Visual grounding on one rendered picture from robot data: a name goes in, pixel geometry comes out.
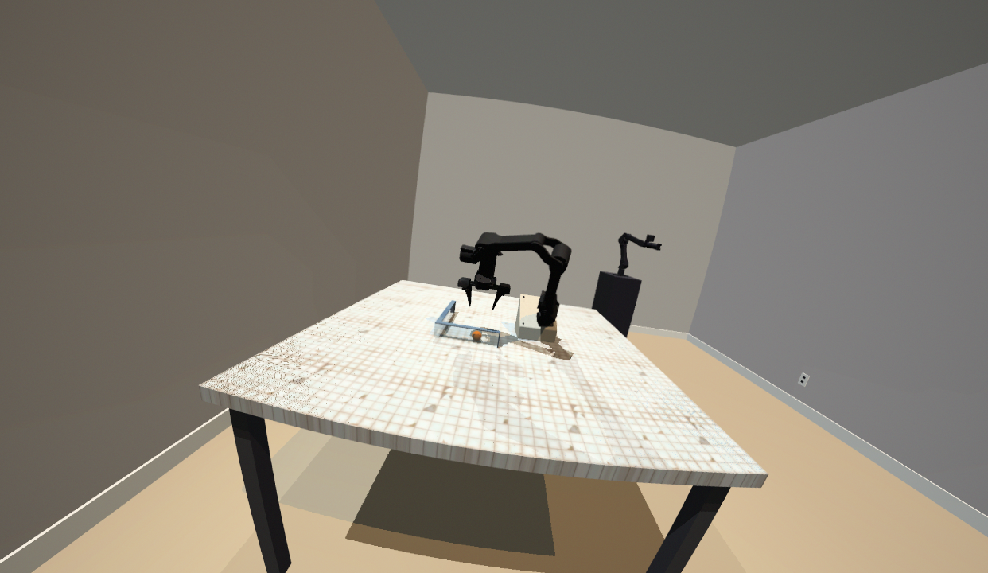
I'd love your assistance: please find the clear l-shaped low wall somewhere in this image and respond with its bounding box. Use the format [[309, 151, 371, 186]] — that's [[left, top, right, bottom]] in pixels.
[[434, 303, 500, 347]]

